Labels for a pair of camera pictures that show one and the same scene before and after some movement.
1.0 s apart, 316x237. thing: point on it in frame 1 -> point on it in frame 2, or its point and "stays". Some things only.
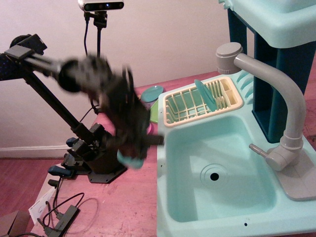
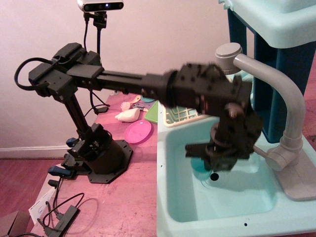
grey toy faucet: [296, 171] stays
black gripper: [132, 124] -> [234, 137]
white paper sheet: [36, 211] stays
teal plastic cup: [130, 162] -> [198, 168]
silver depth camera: [99, 5] stays
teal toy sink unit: [210, 183] stays
